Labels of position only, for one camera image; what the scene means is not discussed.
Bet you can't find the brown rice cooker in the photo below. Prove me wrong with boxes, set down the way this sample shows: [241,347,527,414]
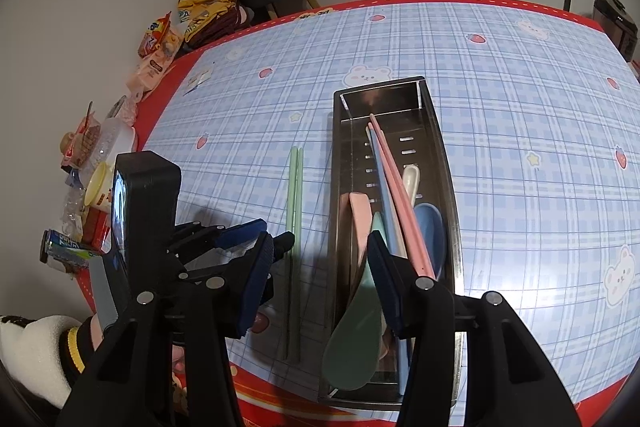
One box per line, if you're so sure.
[592,0,639,58]

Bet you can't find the pink tissue packet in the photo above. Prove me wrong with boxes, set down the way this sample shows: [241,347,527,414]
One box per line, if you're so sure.
[125,52,174,101]

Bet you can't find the snack cup with stick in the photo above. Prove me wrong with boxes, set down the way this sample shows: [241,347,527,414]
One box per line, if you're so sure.
[60,102,104,168]

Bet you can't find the stainless steel utensil tray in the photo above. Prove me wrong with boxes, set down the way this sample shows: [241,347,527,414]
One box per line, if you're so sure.
[318,76,466,408]

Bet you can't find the green spoon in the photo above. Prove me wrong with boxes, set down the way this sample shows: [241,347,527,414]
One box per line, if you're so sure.
[322,212,390,392]

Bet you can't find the blue chopstick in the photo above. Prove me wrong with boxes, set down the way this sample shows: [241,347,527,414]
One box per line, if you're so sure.
[367,129,414,397]
[365,126,407,395]

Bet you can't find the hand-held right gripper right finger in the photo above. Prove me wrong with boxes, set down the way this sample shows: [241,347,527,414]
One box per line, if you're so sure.
[367,231,583,427]

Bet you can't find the red snack box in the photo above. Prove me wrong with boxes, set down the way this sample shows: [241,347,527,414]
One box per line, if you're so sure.
[82,207,112,253]

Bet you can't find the pink spoon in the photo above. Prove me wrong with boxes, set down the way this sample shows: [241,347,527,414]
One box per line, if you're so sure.
[340,192,377,289]

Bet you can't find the blue drink can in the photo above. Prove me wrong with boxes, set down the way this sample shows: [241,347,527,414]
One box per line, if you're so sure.
[40,229,104,271]

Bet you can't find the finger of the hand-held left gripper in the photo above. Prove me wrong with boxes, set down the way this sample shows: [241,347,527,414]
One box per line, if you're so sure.
[170,218,269,266]
[177,231,296,288]

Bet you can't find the green chopstick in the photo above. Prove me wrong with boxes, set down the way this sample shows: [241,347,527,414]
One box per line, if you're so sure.
[284,147,300,362]

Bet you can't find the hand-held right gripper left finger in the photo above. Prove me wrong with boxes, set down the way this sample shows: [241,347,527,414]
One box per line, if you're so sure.
[55,232,275,427]

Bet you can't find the small white sachet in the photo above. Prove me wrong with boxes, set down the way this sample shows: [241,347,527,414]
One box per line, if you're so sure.
[184,68,215,96]

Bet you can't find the clear plastic container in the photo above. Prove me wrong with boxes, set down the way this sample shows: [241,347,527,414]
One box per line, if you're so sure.
[82,117,137,168]

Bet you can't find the orange snack bag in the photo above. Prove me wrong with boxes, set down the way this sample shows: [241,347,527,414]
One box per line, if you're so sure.
[139,12,185,58]

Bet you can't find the yellow printed cloth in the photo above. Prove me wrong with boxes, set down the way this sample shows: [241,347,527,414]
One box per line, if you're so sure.
[179,0,238,42]

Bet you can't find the blue spoon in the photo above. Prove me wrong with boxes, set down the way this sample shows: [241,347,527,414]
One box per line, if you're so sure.
[412,203,447,281]

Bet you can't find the blue plaid table mat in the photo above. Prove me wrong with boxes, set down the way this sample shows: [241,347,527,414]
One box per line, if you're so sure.
[135,0,640,423]

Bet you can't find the cream spoon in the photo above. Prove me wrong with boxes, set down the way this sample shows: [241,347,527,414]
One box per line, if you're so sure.
[401,165,421,208]

